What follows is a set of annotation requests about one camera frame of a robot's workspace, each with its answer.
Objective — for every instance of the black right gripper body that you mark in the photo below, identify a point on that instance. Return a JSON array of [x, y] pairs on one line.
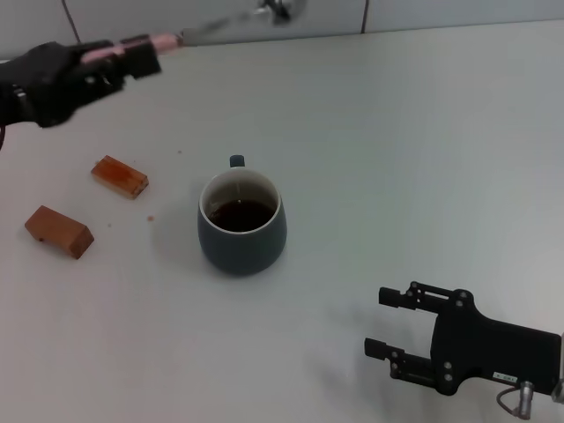
[[484, 352]]

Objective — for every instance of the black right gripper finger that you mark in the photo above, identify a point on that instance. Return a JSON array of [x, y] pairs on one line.
[[418, 299], [398, 359]]

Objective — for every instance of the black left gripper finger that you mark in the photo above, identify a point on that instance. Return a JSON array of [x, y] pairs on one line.
[[141, 61], [103, 45]]

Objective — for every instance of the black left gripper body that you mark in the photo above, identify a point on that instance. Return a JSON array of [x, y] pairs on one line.
[[48, 83]]

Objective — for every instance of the grey ceramic cup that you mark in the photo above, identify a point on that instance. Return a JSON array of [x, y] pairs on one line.
[[242, 255]]

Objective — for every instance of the orange stained wooden block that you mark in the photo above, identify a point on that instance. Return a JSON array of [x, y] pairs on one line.
[[119, 176]]

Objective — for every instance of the brown wooden block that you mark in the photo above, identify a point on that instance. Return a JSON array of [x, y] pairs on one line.
[[57, 231]]

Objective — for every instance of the dark coffee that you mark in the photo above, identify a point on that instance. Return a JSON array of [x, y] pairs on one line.
[[242, 216]]

